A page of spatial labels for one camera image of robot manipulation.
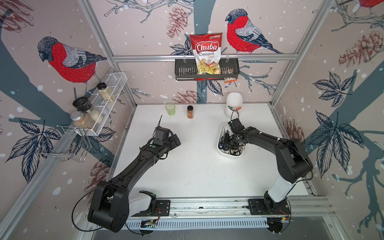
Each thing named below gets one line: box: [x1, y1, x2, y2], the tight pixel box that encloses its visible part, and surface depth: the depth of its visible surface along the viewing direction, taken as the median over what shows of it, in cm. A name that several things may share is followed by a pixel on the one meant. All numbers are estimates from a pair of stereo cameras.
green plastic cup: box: [165, 103, 176, 116], surface depth 114 cm
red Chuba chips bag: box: [189, 32, 223, 75], surface depth 84 cm
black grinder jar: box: [72, 96, 104, 124], surface depth 65 cm
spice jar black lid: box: [96, 82, 107, 90], surface depth 75 cm
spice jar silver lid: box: [70, 111, 95, 129], surface depth 62 cm
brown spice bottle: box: [187, 105, 194, 119], surface depth 109 cm
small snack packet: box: [221, 68, 238, 84], surface depth 92 cm
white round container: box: [225, 92, 243, 118], surface depth 107 cm
